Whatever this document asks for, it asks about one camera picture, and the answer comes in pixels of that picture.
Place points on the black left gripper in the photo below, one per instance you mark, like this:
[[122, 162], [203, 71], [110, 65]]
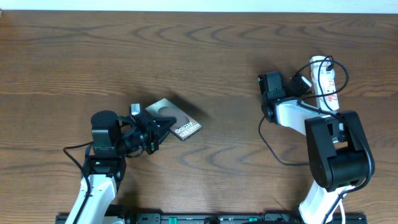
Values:
[[152, 138]]

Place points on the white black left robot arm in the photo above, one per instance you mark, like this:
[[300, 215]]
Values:
[[115, 138]]

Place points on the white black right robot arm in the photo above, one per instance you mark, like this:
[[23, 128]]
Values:
[[339, 156]]

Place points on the white USB charger adapter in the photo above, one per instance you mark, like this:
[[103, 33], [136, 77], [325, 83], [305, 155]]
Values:
[[322, 68]]

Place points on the white power strip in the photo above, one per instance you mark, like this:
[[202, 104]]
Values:
[[330, 102]]

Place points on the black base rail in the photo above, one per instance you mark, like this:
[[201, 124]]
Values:
[[156, 218]]

